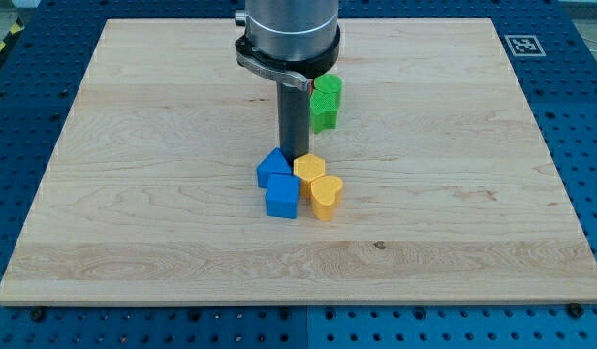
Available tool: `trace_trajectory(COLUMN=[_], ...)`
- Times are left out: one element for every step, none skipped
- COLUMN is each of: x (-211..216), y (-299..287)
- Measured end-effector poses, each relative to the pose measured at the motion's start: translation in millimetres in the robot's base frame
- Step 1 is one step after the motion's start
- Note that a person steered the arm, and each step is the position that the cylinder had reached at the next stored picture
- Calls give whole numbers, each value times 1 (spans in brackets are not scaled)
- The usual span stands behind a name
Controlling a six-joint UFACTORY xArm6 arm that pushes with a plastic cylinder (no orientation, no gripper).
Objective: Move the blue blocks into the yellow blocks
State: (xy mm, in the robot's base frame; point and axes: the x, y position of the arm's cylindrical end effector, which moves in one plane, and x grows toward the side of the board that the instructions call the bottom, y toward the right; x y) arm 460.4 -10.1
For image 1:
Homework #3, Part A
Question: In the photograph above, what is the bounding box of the green round block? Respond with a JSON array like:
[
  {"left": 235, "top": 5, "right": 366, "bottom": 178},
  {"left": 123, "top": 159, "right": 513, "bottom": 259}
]
[{"left": 314, "top": 74, "right": 343, "bottom": 105}]

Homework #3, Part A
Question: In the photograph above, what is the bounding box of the yellow heart block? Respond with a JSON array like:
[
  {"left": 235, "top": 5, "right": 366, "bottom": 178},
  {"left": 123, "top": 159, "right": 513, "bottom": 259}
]
[{"left": 310, "top": 175, "right": 344, "bottom": 221}]

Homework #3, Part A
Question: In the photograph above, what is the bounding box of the blue square block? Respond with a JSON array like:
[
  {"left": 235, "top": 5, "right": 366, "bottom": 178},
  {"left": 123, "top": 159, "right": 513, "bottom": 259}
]
[{"left": 265, "top": 174, "right": 300, "bottom": 219}]

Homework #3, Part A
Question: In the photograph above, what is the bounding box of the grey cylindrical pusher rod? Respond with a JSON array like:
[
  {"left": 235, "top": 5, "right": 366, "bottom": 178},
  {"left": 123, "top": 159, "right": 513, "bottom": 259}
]
[{"left": 277, "top": 82, "right": 310, "bottom": 164}]

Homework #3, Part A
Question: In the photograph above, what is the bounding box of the blue triangular block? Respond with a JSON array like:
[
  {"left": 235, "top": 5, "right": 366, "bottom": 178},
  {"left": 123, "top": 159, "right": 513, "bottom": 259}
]
[{"left": 256, "top": 147, "right": 293, "bottom": 188}]

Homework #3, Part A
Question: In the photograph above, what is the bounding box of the green star block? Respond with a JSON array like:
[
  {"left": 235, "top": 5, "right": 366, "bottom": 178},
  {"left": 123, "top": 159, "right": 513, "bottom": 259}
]
[{"left": 310, "top": 90, "right": 339, "bottom": 134}]

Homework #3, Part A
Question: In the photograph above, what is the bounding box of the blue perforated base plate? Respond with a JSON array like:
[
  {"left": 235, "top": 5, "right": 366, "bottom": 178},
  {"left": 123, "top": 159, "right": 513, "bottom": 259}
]
[{"left": 0, "top": 0, "right": 597, "bottom": 348}]

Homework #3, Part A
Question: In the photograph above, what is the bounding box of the wooden board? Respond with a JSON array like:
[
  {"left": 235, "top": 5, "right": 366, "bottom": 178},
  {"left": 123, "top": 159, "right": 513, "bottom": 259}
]
[{"left": 0, "top": 18, "right": 597, "bottom": 306}]

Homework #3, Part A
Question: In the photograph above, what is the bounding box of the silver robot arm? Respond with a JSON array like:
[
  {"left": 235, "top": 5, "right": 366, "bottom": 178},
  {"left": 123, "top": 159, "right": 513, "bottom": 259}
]
[{"left": 235, "top": 0, "right": 341, "bottom": 92}]

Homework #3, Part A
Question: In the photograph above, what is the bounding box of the yellow hexagon block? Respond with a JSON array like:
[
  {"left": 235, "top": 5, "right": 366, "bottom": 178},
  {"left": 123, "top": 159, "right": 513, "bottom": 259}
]
[{"left": 293, "top": 153, "right": 326, "bottom": 199}]

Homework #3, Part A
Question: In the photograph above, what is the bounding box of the fiducial marker tag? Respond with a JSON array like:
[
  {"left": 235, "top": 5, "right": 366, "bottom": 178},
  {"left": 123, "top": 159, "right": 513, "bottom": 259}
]
[{"left": 505, "top": 34, "right": 546, "bottom": 57}]

